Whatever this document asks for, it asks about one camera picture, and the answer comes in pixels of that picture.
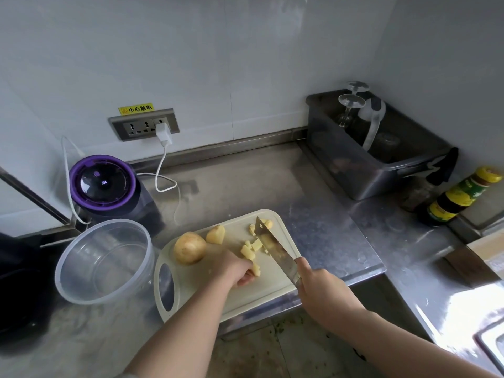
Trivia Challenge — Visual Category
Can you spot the person's left hand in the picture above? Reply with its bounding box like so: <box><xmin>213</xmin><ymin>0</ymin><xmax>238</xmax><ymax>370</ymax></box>
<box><xmin>212</xmin><ymin>249</ymin><xmax>257</xmax><ymax>288</ymax></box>

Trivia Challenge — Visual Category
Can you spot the person's right hand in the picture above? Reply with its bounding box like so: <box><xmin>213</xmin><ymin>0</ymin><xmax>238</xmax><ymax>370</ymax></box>
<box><xmin>295</xmin><ymin>256</ymin><xmax>368</xmax><ymax>332</ymax></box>

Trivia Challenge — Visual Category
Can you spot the steel cleaver knife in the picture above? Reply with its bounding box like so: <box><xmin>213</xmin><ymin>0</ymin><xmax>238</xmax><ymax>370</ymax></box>
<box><xmin>254</xmin><ymin>216</ymin><xmax>303</xmax><ymax>289</ymax></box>

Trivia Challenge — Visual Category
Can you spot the person's left forearm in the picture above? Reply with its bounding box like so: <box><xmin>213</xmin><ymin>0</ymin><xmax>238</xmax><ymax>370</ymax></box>
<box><xmin>123</xmin><ymin>267</ymin><xmax>234</xmax><ymax>378</ymax></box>

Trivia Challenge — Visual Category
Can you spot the person's right forearm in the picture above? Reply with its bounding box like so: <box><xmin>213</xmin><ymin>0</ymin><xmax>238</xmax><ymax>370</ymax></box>
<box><xmin>321</xmin><ymin>310</ymin><xmax>501</xmax><ymax>378</ymax></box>

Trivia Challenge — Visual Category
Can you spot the white plastic cutting board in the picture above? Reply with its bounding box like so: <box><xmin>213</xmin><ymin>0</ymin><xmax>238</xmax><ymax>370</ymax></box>
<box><xmin>153</xmin><ymin>209</ymin><xmax>303</xmax><ymax>323</ymax></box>

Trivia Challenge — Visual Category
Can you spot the pile of potato cubes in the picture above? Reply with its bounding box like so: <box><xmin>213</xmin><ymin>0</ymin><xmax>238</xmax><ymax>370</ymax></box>
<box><xmin>240</xmin><ymin>219</ymin><xmax>274</xmax><ymax>264</ymax></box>

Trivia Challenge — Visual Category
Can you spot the peeled potato half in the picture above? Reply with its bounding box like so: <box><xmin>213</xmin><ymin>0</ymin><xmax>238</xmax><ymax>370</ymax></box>
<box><xmin>206</xmin><ymin>225</ymin><xmax>227</xmax><ymax>245</ymax></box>

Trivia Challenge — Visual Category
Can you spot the whole peeled potato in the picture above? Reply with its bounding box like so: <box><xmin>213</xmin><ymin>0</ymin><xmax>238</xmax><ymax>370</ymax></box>
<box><xmin>174</xmin><ymin>232</ymin><xmax>208</xmax><ymax>266</ymax></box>

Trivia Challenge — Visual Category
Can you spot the clear plastic bowl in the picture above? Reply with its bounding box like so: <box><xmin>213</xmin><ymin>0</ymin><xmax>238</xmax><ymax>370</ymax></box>
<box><xmin>55</xmin><ymin>219</ymin><xmax>155</xmax><ymax>306</ymax></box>

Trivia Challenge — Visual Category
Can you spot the grey plastic bin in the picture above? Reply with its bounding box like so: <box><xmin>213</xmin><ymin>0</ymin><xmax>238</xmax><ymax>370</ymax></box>
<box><xmin>306</xmin><ymin>90</ymin><xmax>454</xmax><ymax>201</ymax></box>

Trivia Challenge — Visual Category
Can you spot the white charger plug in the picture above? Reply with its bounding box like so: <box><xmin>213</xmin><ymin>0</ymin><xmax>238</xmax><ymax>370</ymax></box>
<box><xmin>155</xmin><ymin>122</ymin><xmax>174</xmax><ymax>148</ymax></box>

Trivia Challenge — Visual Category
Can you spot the purple lidded grey appliance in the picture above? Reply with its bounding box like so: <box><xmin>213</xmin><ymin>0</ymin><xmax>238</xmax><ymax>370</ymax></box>
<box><xmin>69</xmin><ymin>154</ymin><xmax>164</xmax><ymax>237</ymax></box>

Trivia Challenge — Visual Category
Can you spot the white plastic jug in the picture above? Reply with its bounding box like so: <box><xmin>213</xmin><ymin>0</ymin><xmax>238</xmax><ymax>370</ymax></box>
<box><xmin>355</xmin><ymin>96</ymin><xmax>387</xmax><ymax>152</ymax></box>

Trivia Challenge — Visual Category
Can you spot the yellow warning sticker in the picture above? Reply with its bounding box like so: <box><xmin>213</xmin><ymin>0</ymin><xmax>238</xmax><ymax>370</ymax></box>
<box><xmin>118</xmin><ymin>103</ymin><xmax>154</xmax><ymax>116</ymax></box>

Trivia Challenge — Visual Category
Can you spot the clear wine glass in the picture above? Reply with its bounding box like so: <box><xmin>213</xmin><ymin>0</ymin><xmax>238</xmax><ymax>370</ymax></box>
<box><xmin>336</xmin><ymin>94</ymin><xmax>367</xmax><ymax>129</ymax></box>
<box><xmin>346</xmin><ymin>80</ymin><xmax>371</xmax><ymax>97</ymax></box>

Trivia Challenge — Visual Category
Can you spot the dark sauce bottle yellow lid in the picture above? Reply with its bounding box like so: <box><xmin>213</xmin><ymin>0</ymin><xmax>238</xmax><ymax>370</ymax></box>
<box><xmin>417</xmin><ymin>166</ymin><xmax>504</xmax><ymax>228</ymax></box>

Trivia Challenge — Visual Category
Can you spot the clear bottle with black top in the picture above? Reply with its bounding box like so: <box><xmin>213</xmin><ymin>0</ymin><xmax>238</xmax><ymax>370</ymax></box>
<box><xmin>402</xmin><ymin>147</ymin><xmax>460</xmax><ymax>213</ymax></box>

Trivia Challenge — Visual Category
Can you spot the black pot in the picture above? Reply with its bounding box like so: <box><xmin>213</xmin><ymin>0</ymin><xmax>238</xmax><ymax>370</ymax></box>
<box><xmin>0</xmin><ymin>231</ymin><xmax>54</xmax><ymax>345</ymax></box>

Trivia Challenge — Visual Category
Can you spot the brown cardboard box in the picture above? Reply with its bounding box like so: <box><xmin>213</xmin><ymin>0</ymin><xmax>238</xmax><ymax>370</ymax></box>
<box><xmin>444</xmin><ymin>228</ymin><xmax>504</xmax><ymax>288</ymax></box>

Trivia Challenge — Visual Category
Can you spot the steel sink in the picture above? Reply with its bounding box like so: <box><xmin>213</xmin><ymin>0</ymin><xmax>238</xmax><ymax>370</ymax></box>
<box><xmin>473</xmin><ymin>318</ymin><xmax>504</xmax><ymax>377</ymax></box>

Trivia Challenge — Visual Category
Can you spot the white charger cable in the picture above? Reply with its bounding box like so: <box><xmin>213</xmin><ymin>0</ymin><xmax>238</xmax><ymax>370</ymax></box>
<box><xmin>61</xmin><ymin>136</ymin><xmax>183</xmax><ymax>233</ymax></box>

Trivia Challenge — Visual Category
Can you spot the grey wall socket panel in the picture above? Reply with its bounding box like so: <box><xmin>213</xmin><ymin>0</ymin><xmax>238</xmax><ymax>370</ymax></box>
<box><xmin>108</xmin><ymin>108</ymin><xmax>181</xmax><ymax>142</ymax></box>

